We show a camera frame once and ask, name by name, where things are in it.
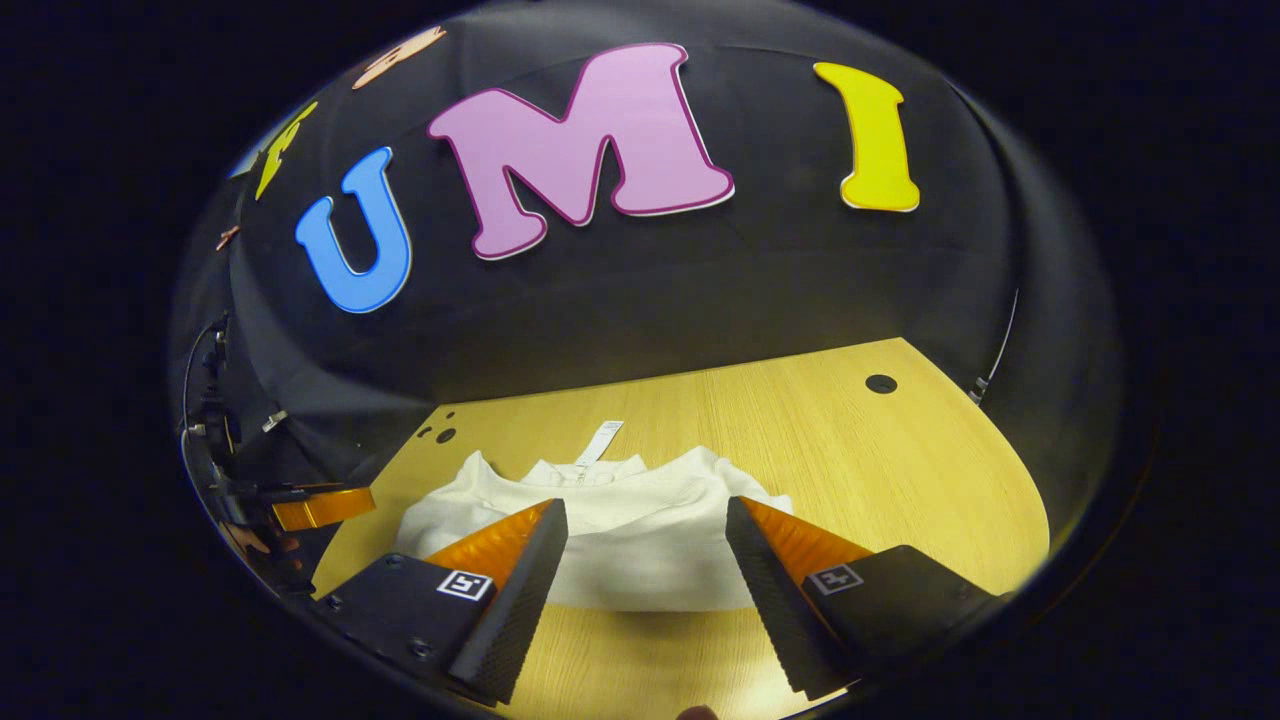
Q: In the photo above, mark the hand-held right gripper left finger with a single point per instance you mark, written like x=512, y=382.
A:
x=525, y=600

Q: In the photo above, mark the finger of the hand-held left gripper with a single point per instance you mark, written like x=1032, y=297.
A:
x=325, y=508

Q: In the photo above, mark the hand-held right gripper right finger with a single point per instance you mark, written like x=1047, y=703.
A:
x=775, y=610

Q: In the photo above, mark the white zip-neck garment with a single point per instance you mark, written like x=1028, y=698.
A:
x=640, y=550

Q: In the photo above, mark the small white cloth clip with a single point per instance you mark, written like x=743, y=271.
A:
x=274, y=420

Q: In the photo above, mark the small red cloth clip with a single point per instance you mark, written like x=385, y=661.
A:
x=228, y=237

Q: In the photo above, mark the black backdrop cloth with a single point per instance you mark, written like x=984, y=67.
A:
x=760, y=290

